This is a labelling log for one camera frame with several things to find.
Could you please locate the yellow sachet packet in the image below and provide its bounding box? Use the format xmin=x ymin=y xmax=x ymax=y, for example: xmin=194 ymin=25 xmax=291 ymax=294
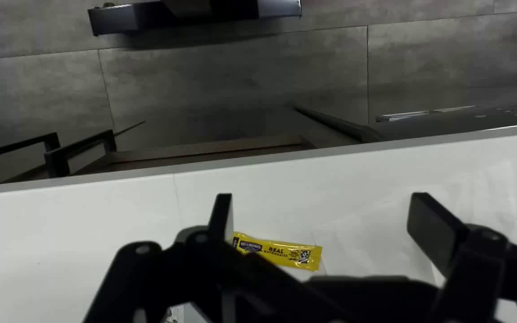
xmin=232 ymin=230 xmax=325 ymax=273

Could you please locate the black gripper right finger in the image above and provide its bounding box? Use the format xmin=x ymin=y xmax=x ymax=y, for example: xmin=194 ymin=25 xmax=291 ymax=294
xmin=406 ymin=190 xmax=517 ymax=323

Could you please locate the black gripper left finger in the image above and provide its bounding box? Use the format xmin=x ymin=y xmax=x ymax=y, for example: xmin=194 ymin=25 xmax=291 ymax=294
xmin=83 ymin=192 xmax=333 ymax=323

